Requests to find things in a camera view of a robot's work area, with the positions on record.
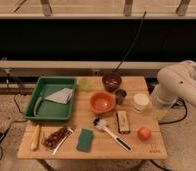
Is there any green cucumber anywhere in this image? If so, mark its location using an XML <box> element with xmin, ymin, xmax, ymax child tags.
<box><xmin>33</xmin><ymin>97</ymin><xmax>43</xmax><ymax>116</ymax></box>

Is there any black cable on stand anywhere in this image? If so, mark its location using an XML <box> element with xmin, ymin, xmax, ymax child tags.
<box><xmin>112</xmin><ymin>10</ymin><xmax>148</xmax><ymax>74</ymax></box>

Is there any white dish brush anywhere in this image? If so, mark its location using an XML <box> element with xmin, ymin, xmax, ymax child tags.
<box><xmin>93</xmin><ymin>118</ymin><xmax>131</xmax><ymax>152</ymax></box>

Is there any red grape bunch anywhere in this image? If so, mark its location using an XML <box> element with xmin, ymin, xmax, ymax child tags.
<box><xmin>42</xmin><ymin>127</ymin><xmax>68</xmax><ymax>149</ymax></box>

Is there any white paper cup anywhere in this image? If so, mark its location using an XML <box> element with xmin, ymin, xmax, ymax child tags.
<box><xmin>133</xmin><ymin>93</ymin><xmax>149</xmax><ymax>113</ymax></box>

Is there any dark red bowl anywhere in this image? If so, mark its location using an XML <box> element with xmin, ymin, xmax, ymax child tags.
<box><xmin>102</xmin><ymin>74</ymin><xmax>122</xmax><ymax>92</ymax></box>

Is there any small dark green cup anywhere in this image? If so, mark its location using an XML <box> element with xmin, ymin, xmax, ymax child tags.
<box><xmin>116</xmin><ymin>89</ymin><xmax>127</xmax><ymax>105</ymax></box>

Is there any orange apple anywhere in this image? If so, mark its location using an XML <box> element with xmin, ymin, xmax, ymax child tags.
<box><xmin>137</xmin><ymin>127</ymin><xmax>151</xmax><ymax>141</ymax></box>

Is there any grey folded cloth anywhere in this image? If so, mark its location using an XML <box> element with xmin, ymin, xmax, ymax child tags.
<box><xmin>46</xmin><ymin>88</ymin><xmax>73</xmax><ymax>104</ymax></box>

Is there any orange plastic bowl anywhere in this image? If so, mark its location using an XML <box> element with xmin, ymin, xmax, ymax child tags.
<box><xmin>89</xmin><ymin>91</ymin><xmax>116</xmax><ymax>114</ymax></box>

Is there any silver knife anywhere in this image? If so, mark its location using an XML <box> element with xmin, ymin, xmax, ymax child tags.
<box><xmin>52</xmin><ymin>127</ymin><xmax>74</xmax><ymax>155</ymax></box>

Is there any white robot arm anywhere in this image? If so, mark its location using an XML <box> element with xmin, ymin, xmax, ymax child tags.
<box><xmin>150</xmin><ymin>60</ymin><xmax>196</xmax><ymax>121</ymax></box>

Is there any black floor cable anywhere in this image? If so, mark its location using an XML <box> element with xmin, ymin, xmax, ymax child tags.
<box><xmin>158</xmin><ymin>97</ymin><xmax>188</xmax><ymax>126</ymax></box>

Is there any wooden block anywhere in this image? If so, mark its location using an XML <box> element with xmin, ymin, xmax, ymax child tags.
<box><xmin>116</xmin><ymin>111</ymin><xmax>130</xmax><ymax>134</ymax></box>

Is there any green plastic tray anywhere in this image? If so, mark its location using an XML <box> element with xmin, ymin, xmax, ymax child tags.
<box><xmin>24</xmin><ymin>76</ymin><xmax>76</xmax><ymax>121</ymax></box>

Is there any wooden table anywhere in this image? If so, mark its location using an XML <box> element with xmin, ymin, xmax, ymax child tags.
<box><xmin>17</xmin><ymin>76</ymin><xmax>167</xmax><ymax>160</ymax></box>

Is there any green sponge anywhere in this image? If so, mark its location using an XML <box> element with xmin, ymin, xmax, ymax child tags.
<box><xmin>77</xmin><ymin>128</ymin><xmax>93</xmax><ymax>152</ymax></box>

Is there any yellow corn cob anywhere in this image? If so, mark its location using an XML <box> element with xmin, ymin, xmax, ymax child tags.
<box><xmin>30</xmin><ymin>124</ymin><xmax>41</xmax><ymax>151</ymax></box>

